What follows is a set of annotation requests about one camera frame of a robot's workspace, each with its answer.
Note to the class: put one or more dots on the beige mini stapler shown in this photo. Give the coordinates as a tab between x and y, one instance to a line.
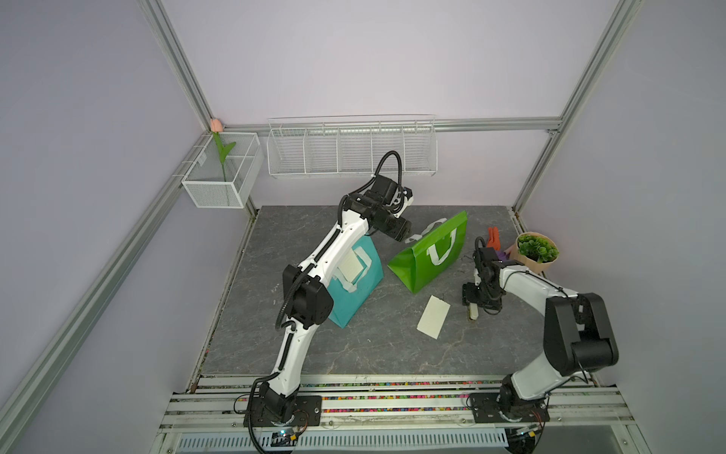
473	312

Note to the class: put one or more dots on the white wire wall shelf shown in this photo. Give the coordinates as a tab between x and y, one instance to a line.
351	145

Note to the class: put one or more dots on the teal paper bag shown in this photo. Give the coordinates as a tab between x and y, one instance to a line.
348	298

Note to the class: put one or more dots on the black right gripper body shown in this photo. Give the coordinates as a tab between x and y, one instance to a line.
483	298

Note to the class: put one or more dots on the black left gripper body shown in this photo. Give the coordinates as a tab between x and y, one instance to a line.
392	226

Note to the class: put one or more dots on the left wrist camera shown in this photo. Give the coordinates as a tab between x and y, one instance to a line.
401	199

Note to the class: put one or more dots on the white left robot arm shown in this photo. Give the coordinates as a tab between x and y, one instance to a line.
307	301

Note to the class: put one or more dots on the cream lined receipt paper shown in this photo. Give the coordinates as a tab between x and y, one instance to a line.
350	268

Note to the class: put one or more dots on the green paper bag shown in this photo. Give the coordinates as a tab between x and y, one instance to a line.
430	253

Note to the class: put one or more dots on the beige pot green plant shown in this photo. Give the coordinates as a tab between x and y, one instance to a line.
536	251

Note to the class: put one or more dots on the white mesh corner basket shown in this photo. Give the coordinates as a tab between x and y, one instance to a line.
203	181

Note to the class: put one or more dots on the pink artificial tulip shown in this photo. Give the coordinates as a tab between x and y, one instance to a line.
223	149

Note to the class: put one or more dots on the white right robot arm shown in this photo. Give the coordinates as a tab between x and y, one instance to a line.
578	335

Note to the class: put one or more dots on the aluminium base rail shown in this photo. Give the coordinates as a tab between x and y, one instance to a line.
407	413

